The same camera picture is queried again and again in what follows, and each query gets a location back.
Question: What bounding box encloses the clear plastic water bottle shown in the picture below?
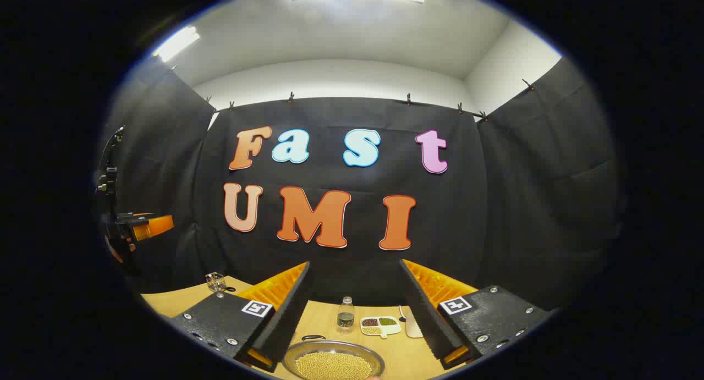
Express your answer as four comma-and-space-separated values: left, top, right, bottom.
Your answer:
337, 296, 355, 335

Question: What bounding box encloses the black backdrop cloth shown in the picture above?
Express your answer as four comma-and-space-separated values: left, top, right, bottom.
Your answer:
96, 56, 625, 315

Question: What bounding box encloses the row of black cloth clips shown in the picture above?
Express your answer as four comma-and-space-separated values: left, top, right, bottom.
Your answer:
169, 64, 534, 122

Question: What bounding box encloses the white toaster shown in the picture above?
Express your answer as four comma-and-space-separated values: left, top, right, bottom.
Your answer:
399, 305, 424, 339

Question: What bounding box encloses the stainless steel pot black handle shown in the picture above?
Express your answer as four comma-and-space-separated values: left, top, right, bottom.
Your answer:
282, 334, 386, 380

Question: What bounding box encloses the white divided dish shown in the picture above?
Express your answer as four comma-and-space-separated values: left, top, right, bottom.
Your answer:
360, 316, 402, 339

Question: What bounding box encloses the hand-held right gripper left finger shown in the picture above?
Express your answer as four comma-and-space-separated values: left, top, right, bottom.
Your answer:
168, 261, 317, 373

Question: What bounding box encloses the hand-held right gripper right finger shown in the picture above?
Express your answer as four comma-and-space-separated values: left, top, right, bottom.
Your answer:
399, 259, 554, 371

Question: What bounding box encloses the pile of yellow soybeans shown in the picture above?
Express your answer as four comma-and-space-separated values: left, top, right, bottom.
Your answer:
295, 351, 373, 380

